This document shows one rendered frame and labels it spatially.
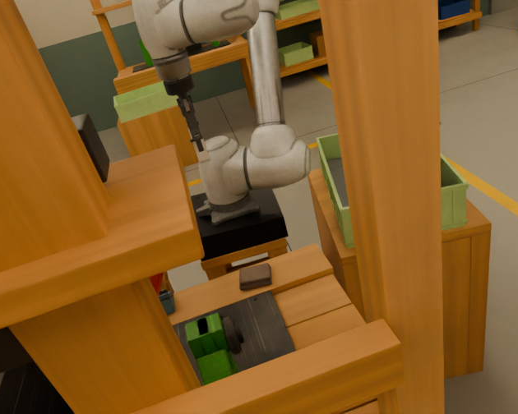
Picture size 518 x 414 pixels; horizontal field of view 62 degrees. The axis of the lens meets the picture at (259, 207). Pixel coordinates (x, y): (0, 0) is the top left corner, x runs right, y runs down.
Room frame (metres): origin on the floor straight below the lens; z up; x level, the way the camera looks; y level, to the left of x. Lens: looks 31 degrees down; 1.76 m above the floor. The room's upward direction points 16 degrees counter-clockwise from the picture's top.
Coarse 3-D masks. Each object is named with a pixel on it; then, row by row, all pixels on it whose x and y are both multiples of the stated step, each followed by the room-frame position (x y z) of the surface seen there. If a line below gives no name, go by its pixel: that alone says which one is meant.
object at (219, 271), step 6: (270, 252) 1.26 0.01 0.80; (276, 252) 1.27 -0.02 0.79; (282, 252) 1.27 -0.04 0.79; (264, 258) 1.31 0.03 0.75; (270, 258) 1.27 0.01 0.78; (228, 264) 1.50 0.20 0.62; (240, 264) 1.31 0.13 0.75; (246, 264) 1.30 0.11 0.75; (252, 264) 1.29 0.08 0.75; (210, 270) 1.26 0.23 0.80; (216, 270) 1.26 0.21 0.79; (222, 270) 1.26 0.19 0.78; (228, 270) 1.30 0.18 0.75; (234, 270) 1.29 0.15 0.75; (210, 276) 1.26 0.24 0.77; (216, 276) 1.26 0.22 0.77
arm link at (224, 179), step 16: (208, 144) 1.41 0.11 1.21; (224, 144) 1.38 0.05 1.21; (224, 160) 1.34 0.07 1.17; (240, 160) 1.34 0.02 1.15; (208, 176) 1.35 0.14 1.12; (224, 176) 1.33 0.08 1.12; (240, 176) 1.32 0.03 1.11; (208, 192) 1.37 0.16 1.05; (224, 192) 1.34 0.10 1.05; (240, 192) 1.34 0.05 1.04
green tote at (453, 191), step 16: (320, 144) 1.71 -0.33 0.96; (336, 144) 1.77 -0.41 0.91; (448, 176) 1.26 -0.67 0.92; (336, 192) 1.29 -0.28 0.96; (448, 192) 1.14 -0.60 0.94; (464, 192) 1.13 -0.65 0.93; (336, 208) 1.31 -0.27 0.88; (448, 208) 1.14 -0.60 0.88; (464, 208) 1.13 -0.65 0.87; (448, 224) 1.13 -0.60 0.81; (464, 224) 1.13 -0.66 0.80; (352, 240) 1.18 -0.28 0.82
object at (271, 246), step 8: (280, 240) 1.26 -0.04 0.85; (248, 248) 1.26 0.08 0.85; (256, 248) 1.26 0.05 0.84; (264, 248) 1.26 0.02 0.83; (272, 248) 1.26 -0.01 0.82; (224, 256) 1.26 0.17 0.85; (232, 256) 1.26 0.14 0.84; (240, 256) 1.26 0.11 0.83; (248, 256) 1.26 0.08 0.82; (208, 264) 1.25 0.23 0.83; (216, 264) 1.26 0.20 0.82
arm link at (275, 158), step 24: (264, 0) 1.54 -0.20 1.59; (264, 24) 1.53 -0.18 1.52; (264, 48) 1.49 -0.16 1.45; (264, 72) 1.46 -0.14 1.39; (264, 96) 1.43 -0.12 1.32; (264, 120) 1.40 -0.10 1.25; (264, 144) 1.34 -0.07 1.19; (288, 144) 1.32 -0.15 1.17; (264, 168) 1.30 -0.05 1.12; (288, 168) 1.28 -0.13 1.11
